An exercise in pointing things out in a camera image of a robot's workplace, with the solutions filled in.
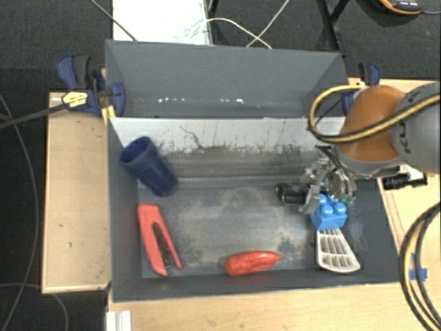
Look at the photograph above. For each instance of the grey metal bin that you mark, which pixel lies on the grey metal bin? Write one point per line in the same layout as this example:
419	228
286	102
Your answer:
224	212

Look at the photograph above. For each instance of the red stapler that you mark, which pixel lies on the red stapler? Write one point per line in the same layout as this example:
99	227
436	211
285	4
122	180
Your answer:
153	236

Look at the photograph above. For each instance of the blue toy building brick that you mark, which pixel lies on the blue toy building brick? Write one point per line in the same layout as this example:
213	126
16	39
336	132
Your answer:
329	216

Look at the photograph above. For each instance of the pale wood board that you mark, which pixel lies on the pale wood board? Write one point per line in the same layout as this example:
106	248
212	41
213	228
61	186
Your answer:
76	191

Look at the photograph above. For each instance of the black double-barrel object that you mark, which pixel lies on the black double-barrel object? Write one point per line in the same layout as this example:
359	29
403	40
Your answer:
291	193

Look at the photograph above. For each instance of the black cylinder on white bracket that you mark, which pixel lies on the black cylinder on white bracket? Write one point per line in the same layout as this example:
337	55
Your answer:
401	182

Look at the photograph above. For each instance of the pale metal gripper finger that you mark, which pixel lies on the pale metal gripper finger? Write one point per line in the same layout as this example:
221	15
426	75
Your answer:
310	200

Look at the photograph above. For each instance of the white plastic grille piece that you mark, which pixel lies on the white plastic grille piece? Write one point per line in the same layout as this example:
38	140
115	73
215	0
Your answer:
336	253

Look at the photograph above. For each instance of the red toy chili pepper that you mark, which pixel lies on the red toy chili pepper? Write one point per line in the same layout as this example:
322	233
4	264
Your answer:
249	262

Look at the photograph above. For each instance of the dark blue plastic cup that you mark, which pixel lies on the dark blue plastic cup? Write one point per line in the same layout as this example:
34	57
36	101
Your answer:
148	167

